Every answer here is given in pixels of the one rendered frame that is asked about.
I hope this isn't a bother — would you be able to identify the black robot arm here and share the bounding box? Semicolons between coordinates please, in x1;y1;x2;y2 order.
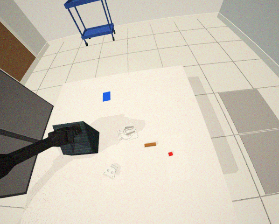
0;124;82;179

